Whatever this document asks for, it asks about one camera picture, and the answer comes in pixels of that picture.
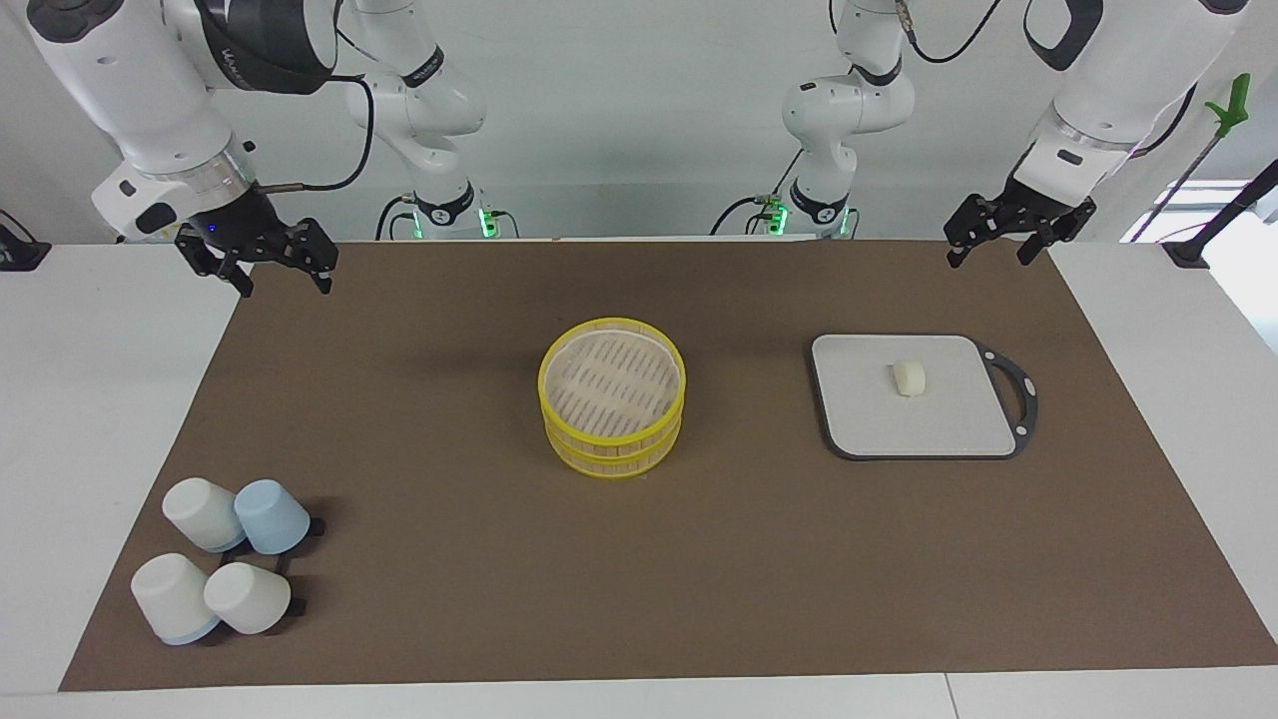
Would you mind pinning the black table clamp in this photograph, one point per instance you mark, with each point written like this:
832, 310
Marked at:
20, 255

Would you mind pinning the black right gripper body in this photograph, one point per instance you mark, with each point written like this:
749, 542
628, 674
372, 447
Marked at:
255, 235

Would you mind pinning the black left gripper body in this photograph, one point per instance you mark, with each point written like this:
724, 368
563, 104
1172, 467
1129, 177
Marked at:
1028, 212

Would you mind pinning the light blue cup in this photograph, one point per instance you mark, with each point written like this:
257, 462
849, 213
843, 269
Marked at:
272, 514

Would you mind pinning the green-tipped metal pole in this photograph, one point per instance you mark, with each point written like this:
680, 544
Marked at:
1233, 105

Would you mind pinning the black clamp stand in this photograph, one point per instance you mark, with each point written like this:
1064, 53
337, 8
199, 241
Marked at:
1188, 252

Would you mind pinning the yellow-rimmed bamboo steamer tier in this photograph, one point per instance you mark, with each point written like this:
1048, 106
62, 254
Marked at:
611, 384
609, 461

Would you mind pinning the white steamed bun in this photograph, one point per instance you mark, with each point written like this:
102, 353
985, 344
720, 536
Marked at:
909, 378

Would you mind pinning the black cup rack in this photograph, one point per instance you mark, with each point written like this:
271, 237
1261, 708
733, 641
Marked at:
298, 606

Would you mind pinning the white cup with blue rim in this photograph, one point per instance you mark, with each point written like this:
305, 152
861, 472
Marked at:
170, 597

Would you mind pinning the brown table mat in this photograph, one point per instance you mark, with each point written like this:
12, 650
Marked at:
449, 559

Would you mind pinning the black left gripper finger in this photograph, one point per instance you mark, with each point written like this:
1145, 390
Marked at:
956, 254
1032, 250

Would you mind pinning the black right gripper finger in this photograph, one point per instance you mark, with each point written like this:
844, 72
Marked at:
321, 280
242, 282

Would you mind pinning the grey cutting board black rim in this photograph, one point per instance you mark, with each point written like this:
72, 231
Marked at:
899, 419

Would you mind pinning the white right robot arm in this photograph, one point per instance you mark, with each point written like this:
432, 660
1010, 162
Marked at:
130, 80

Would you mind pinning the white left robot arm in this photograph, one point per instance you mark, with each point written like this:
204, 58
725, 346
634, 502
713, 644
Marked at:
1118, 70

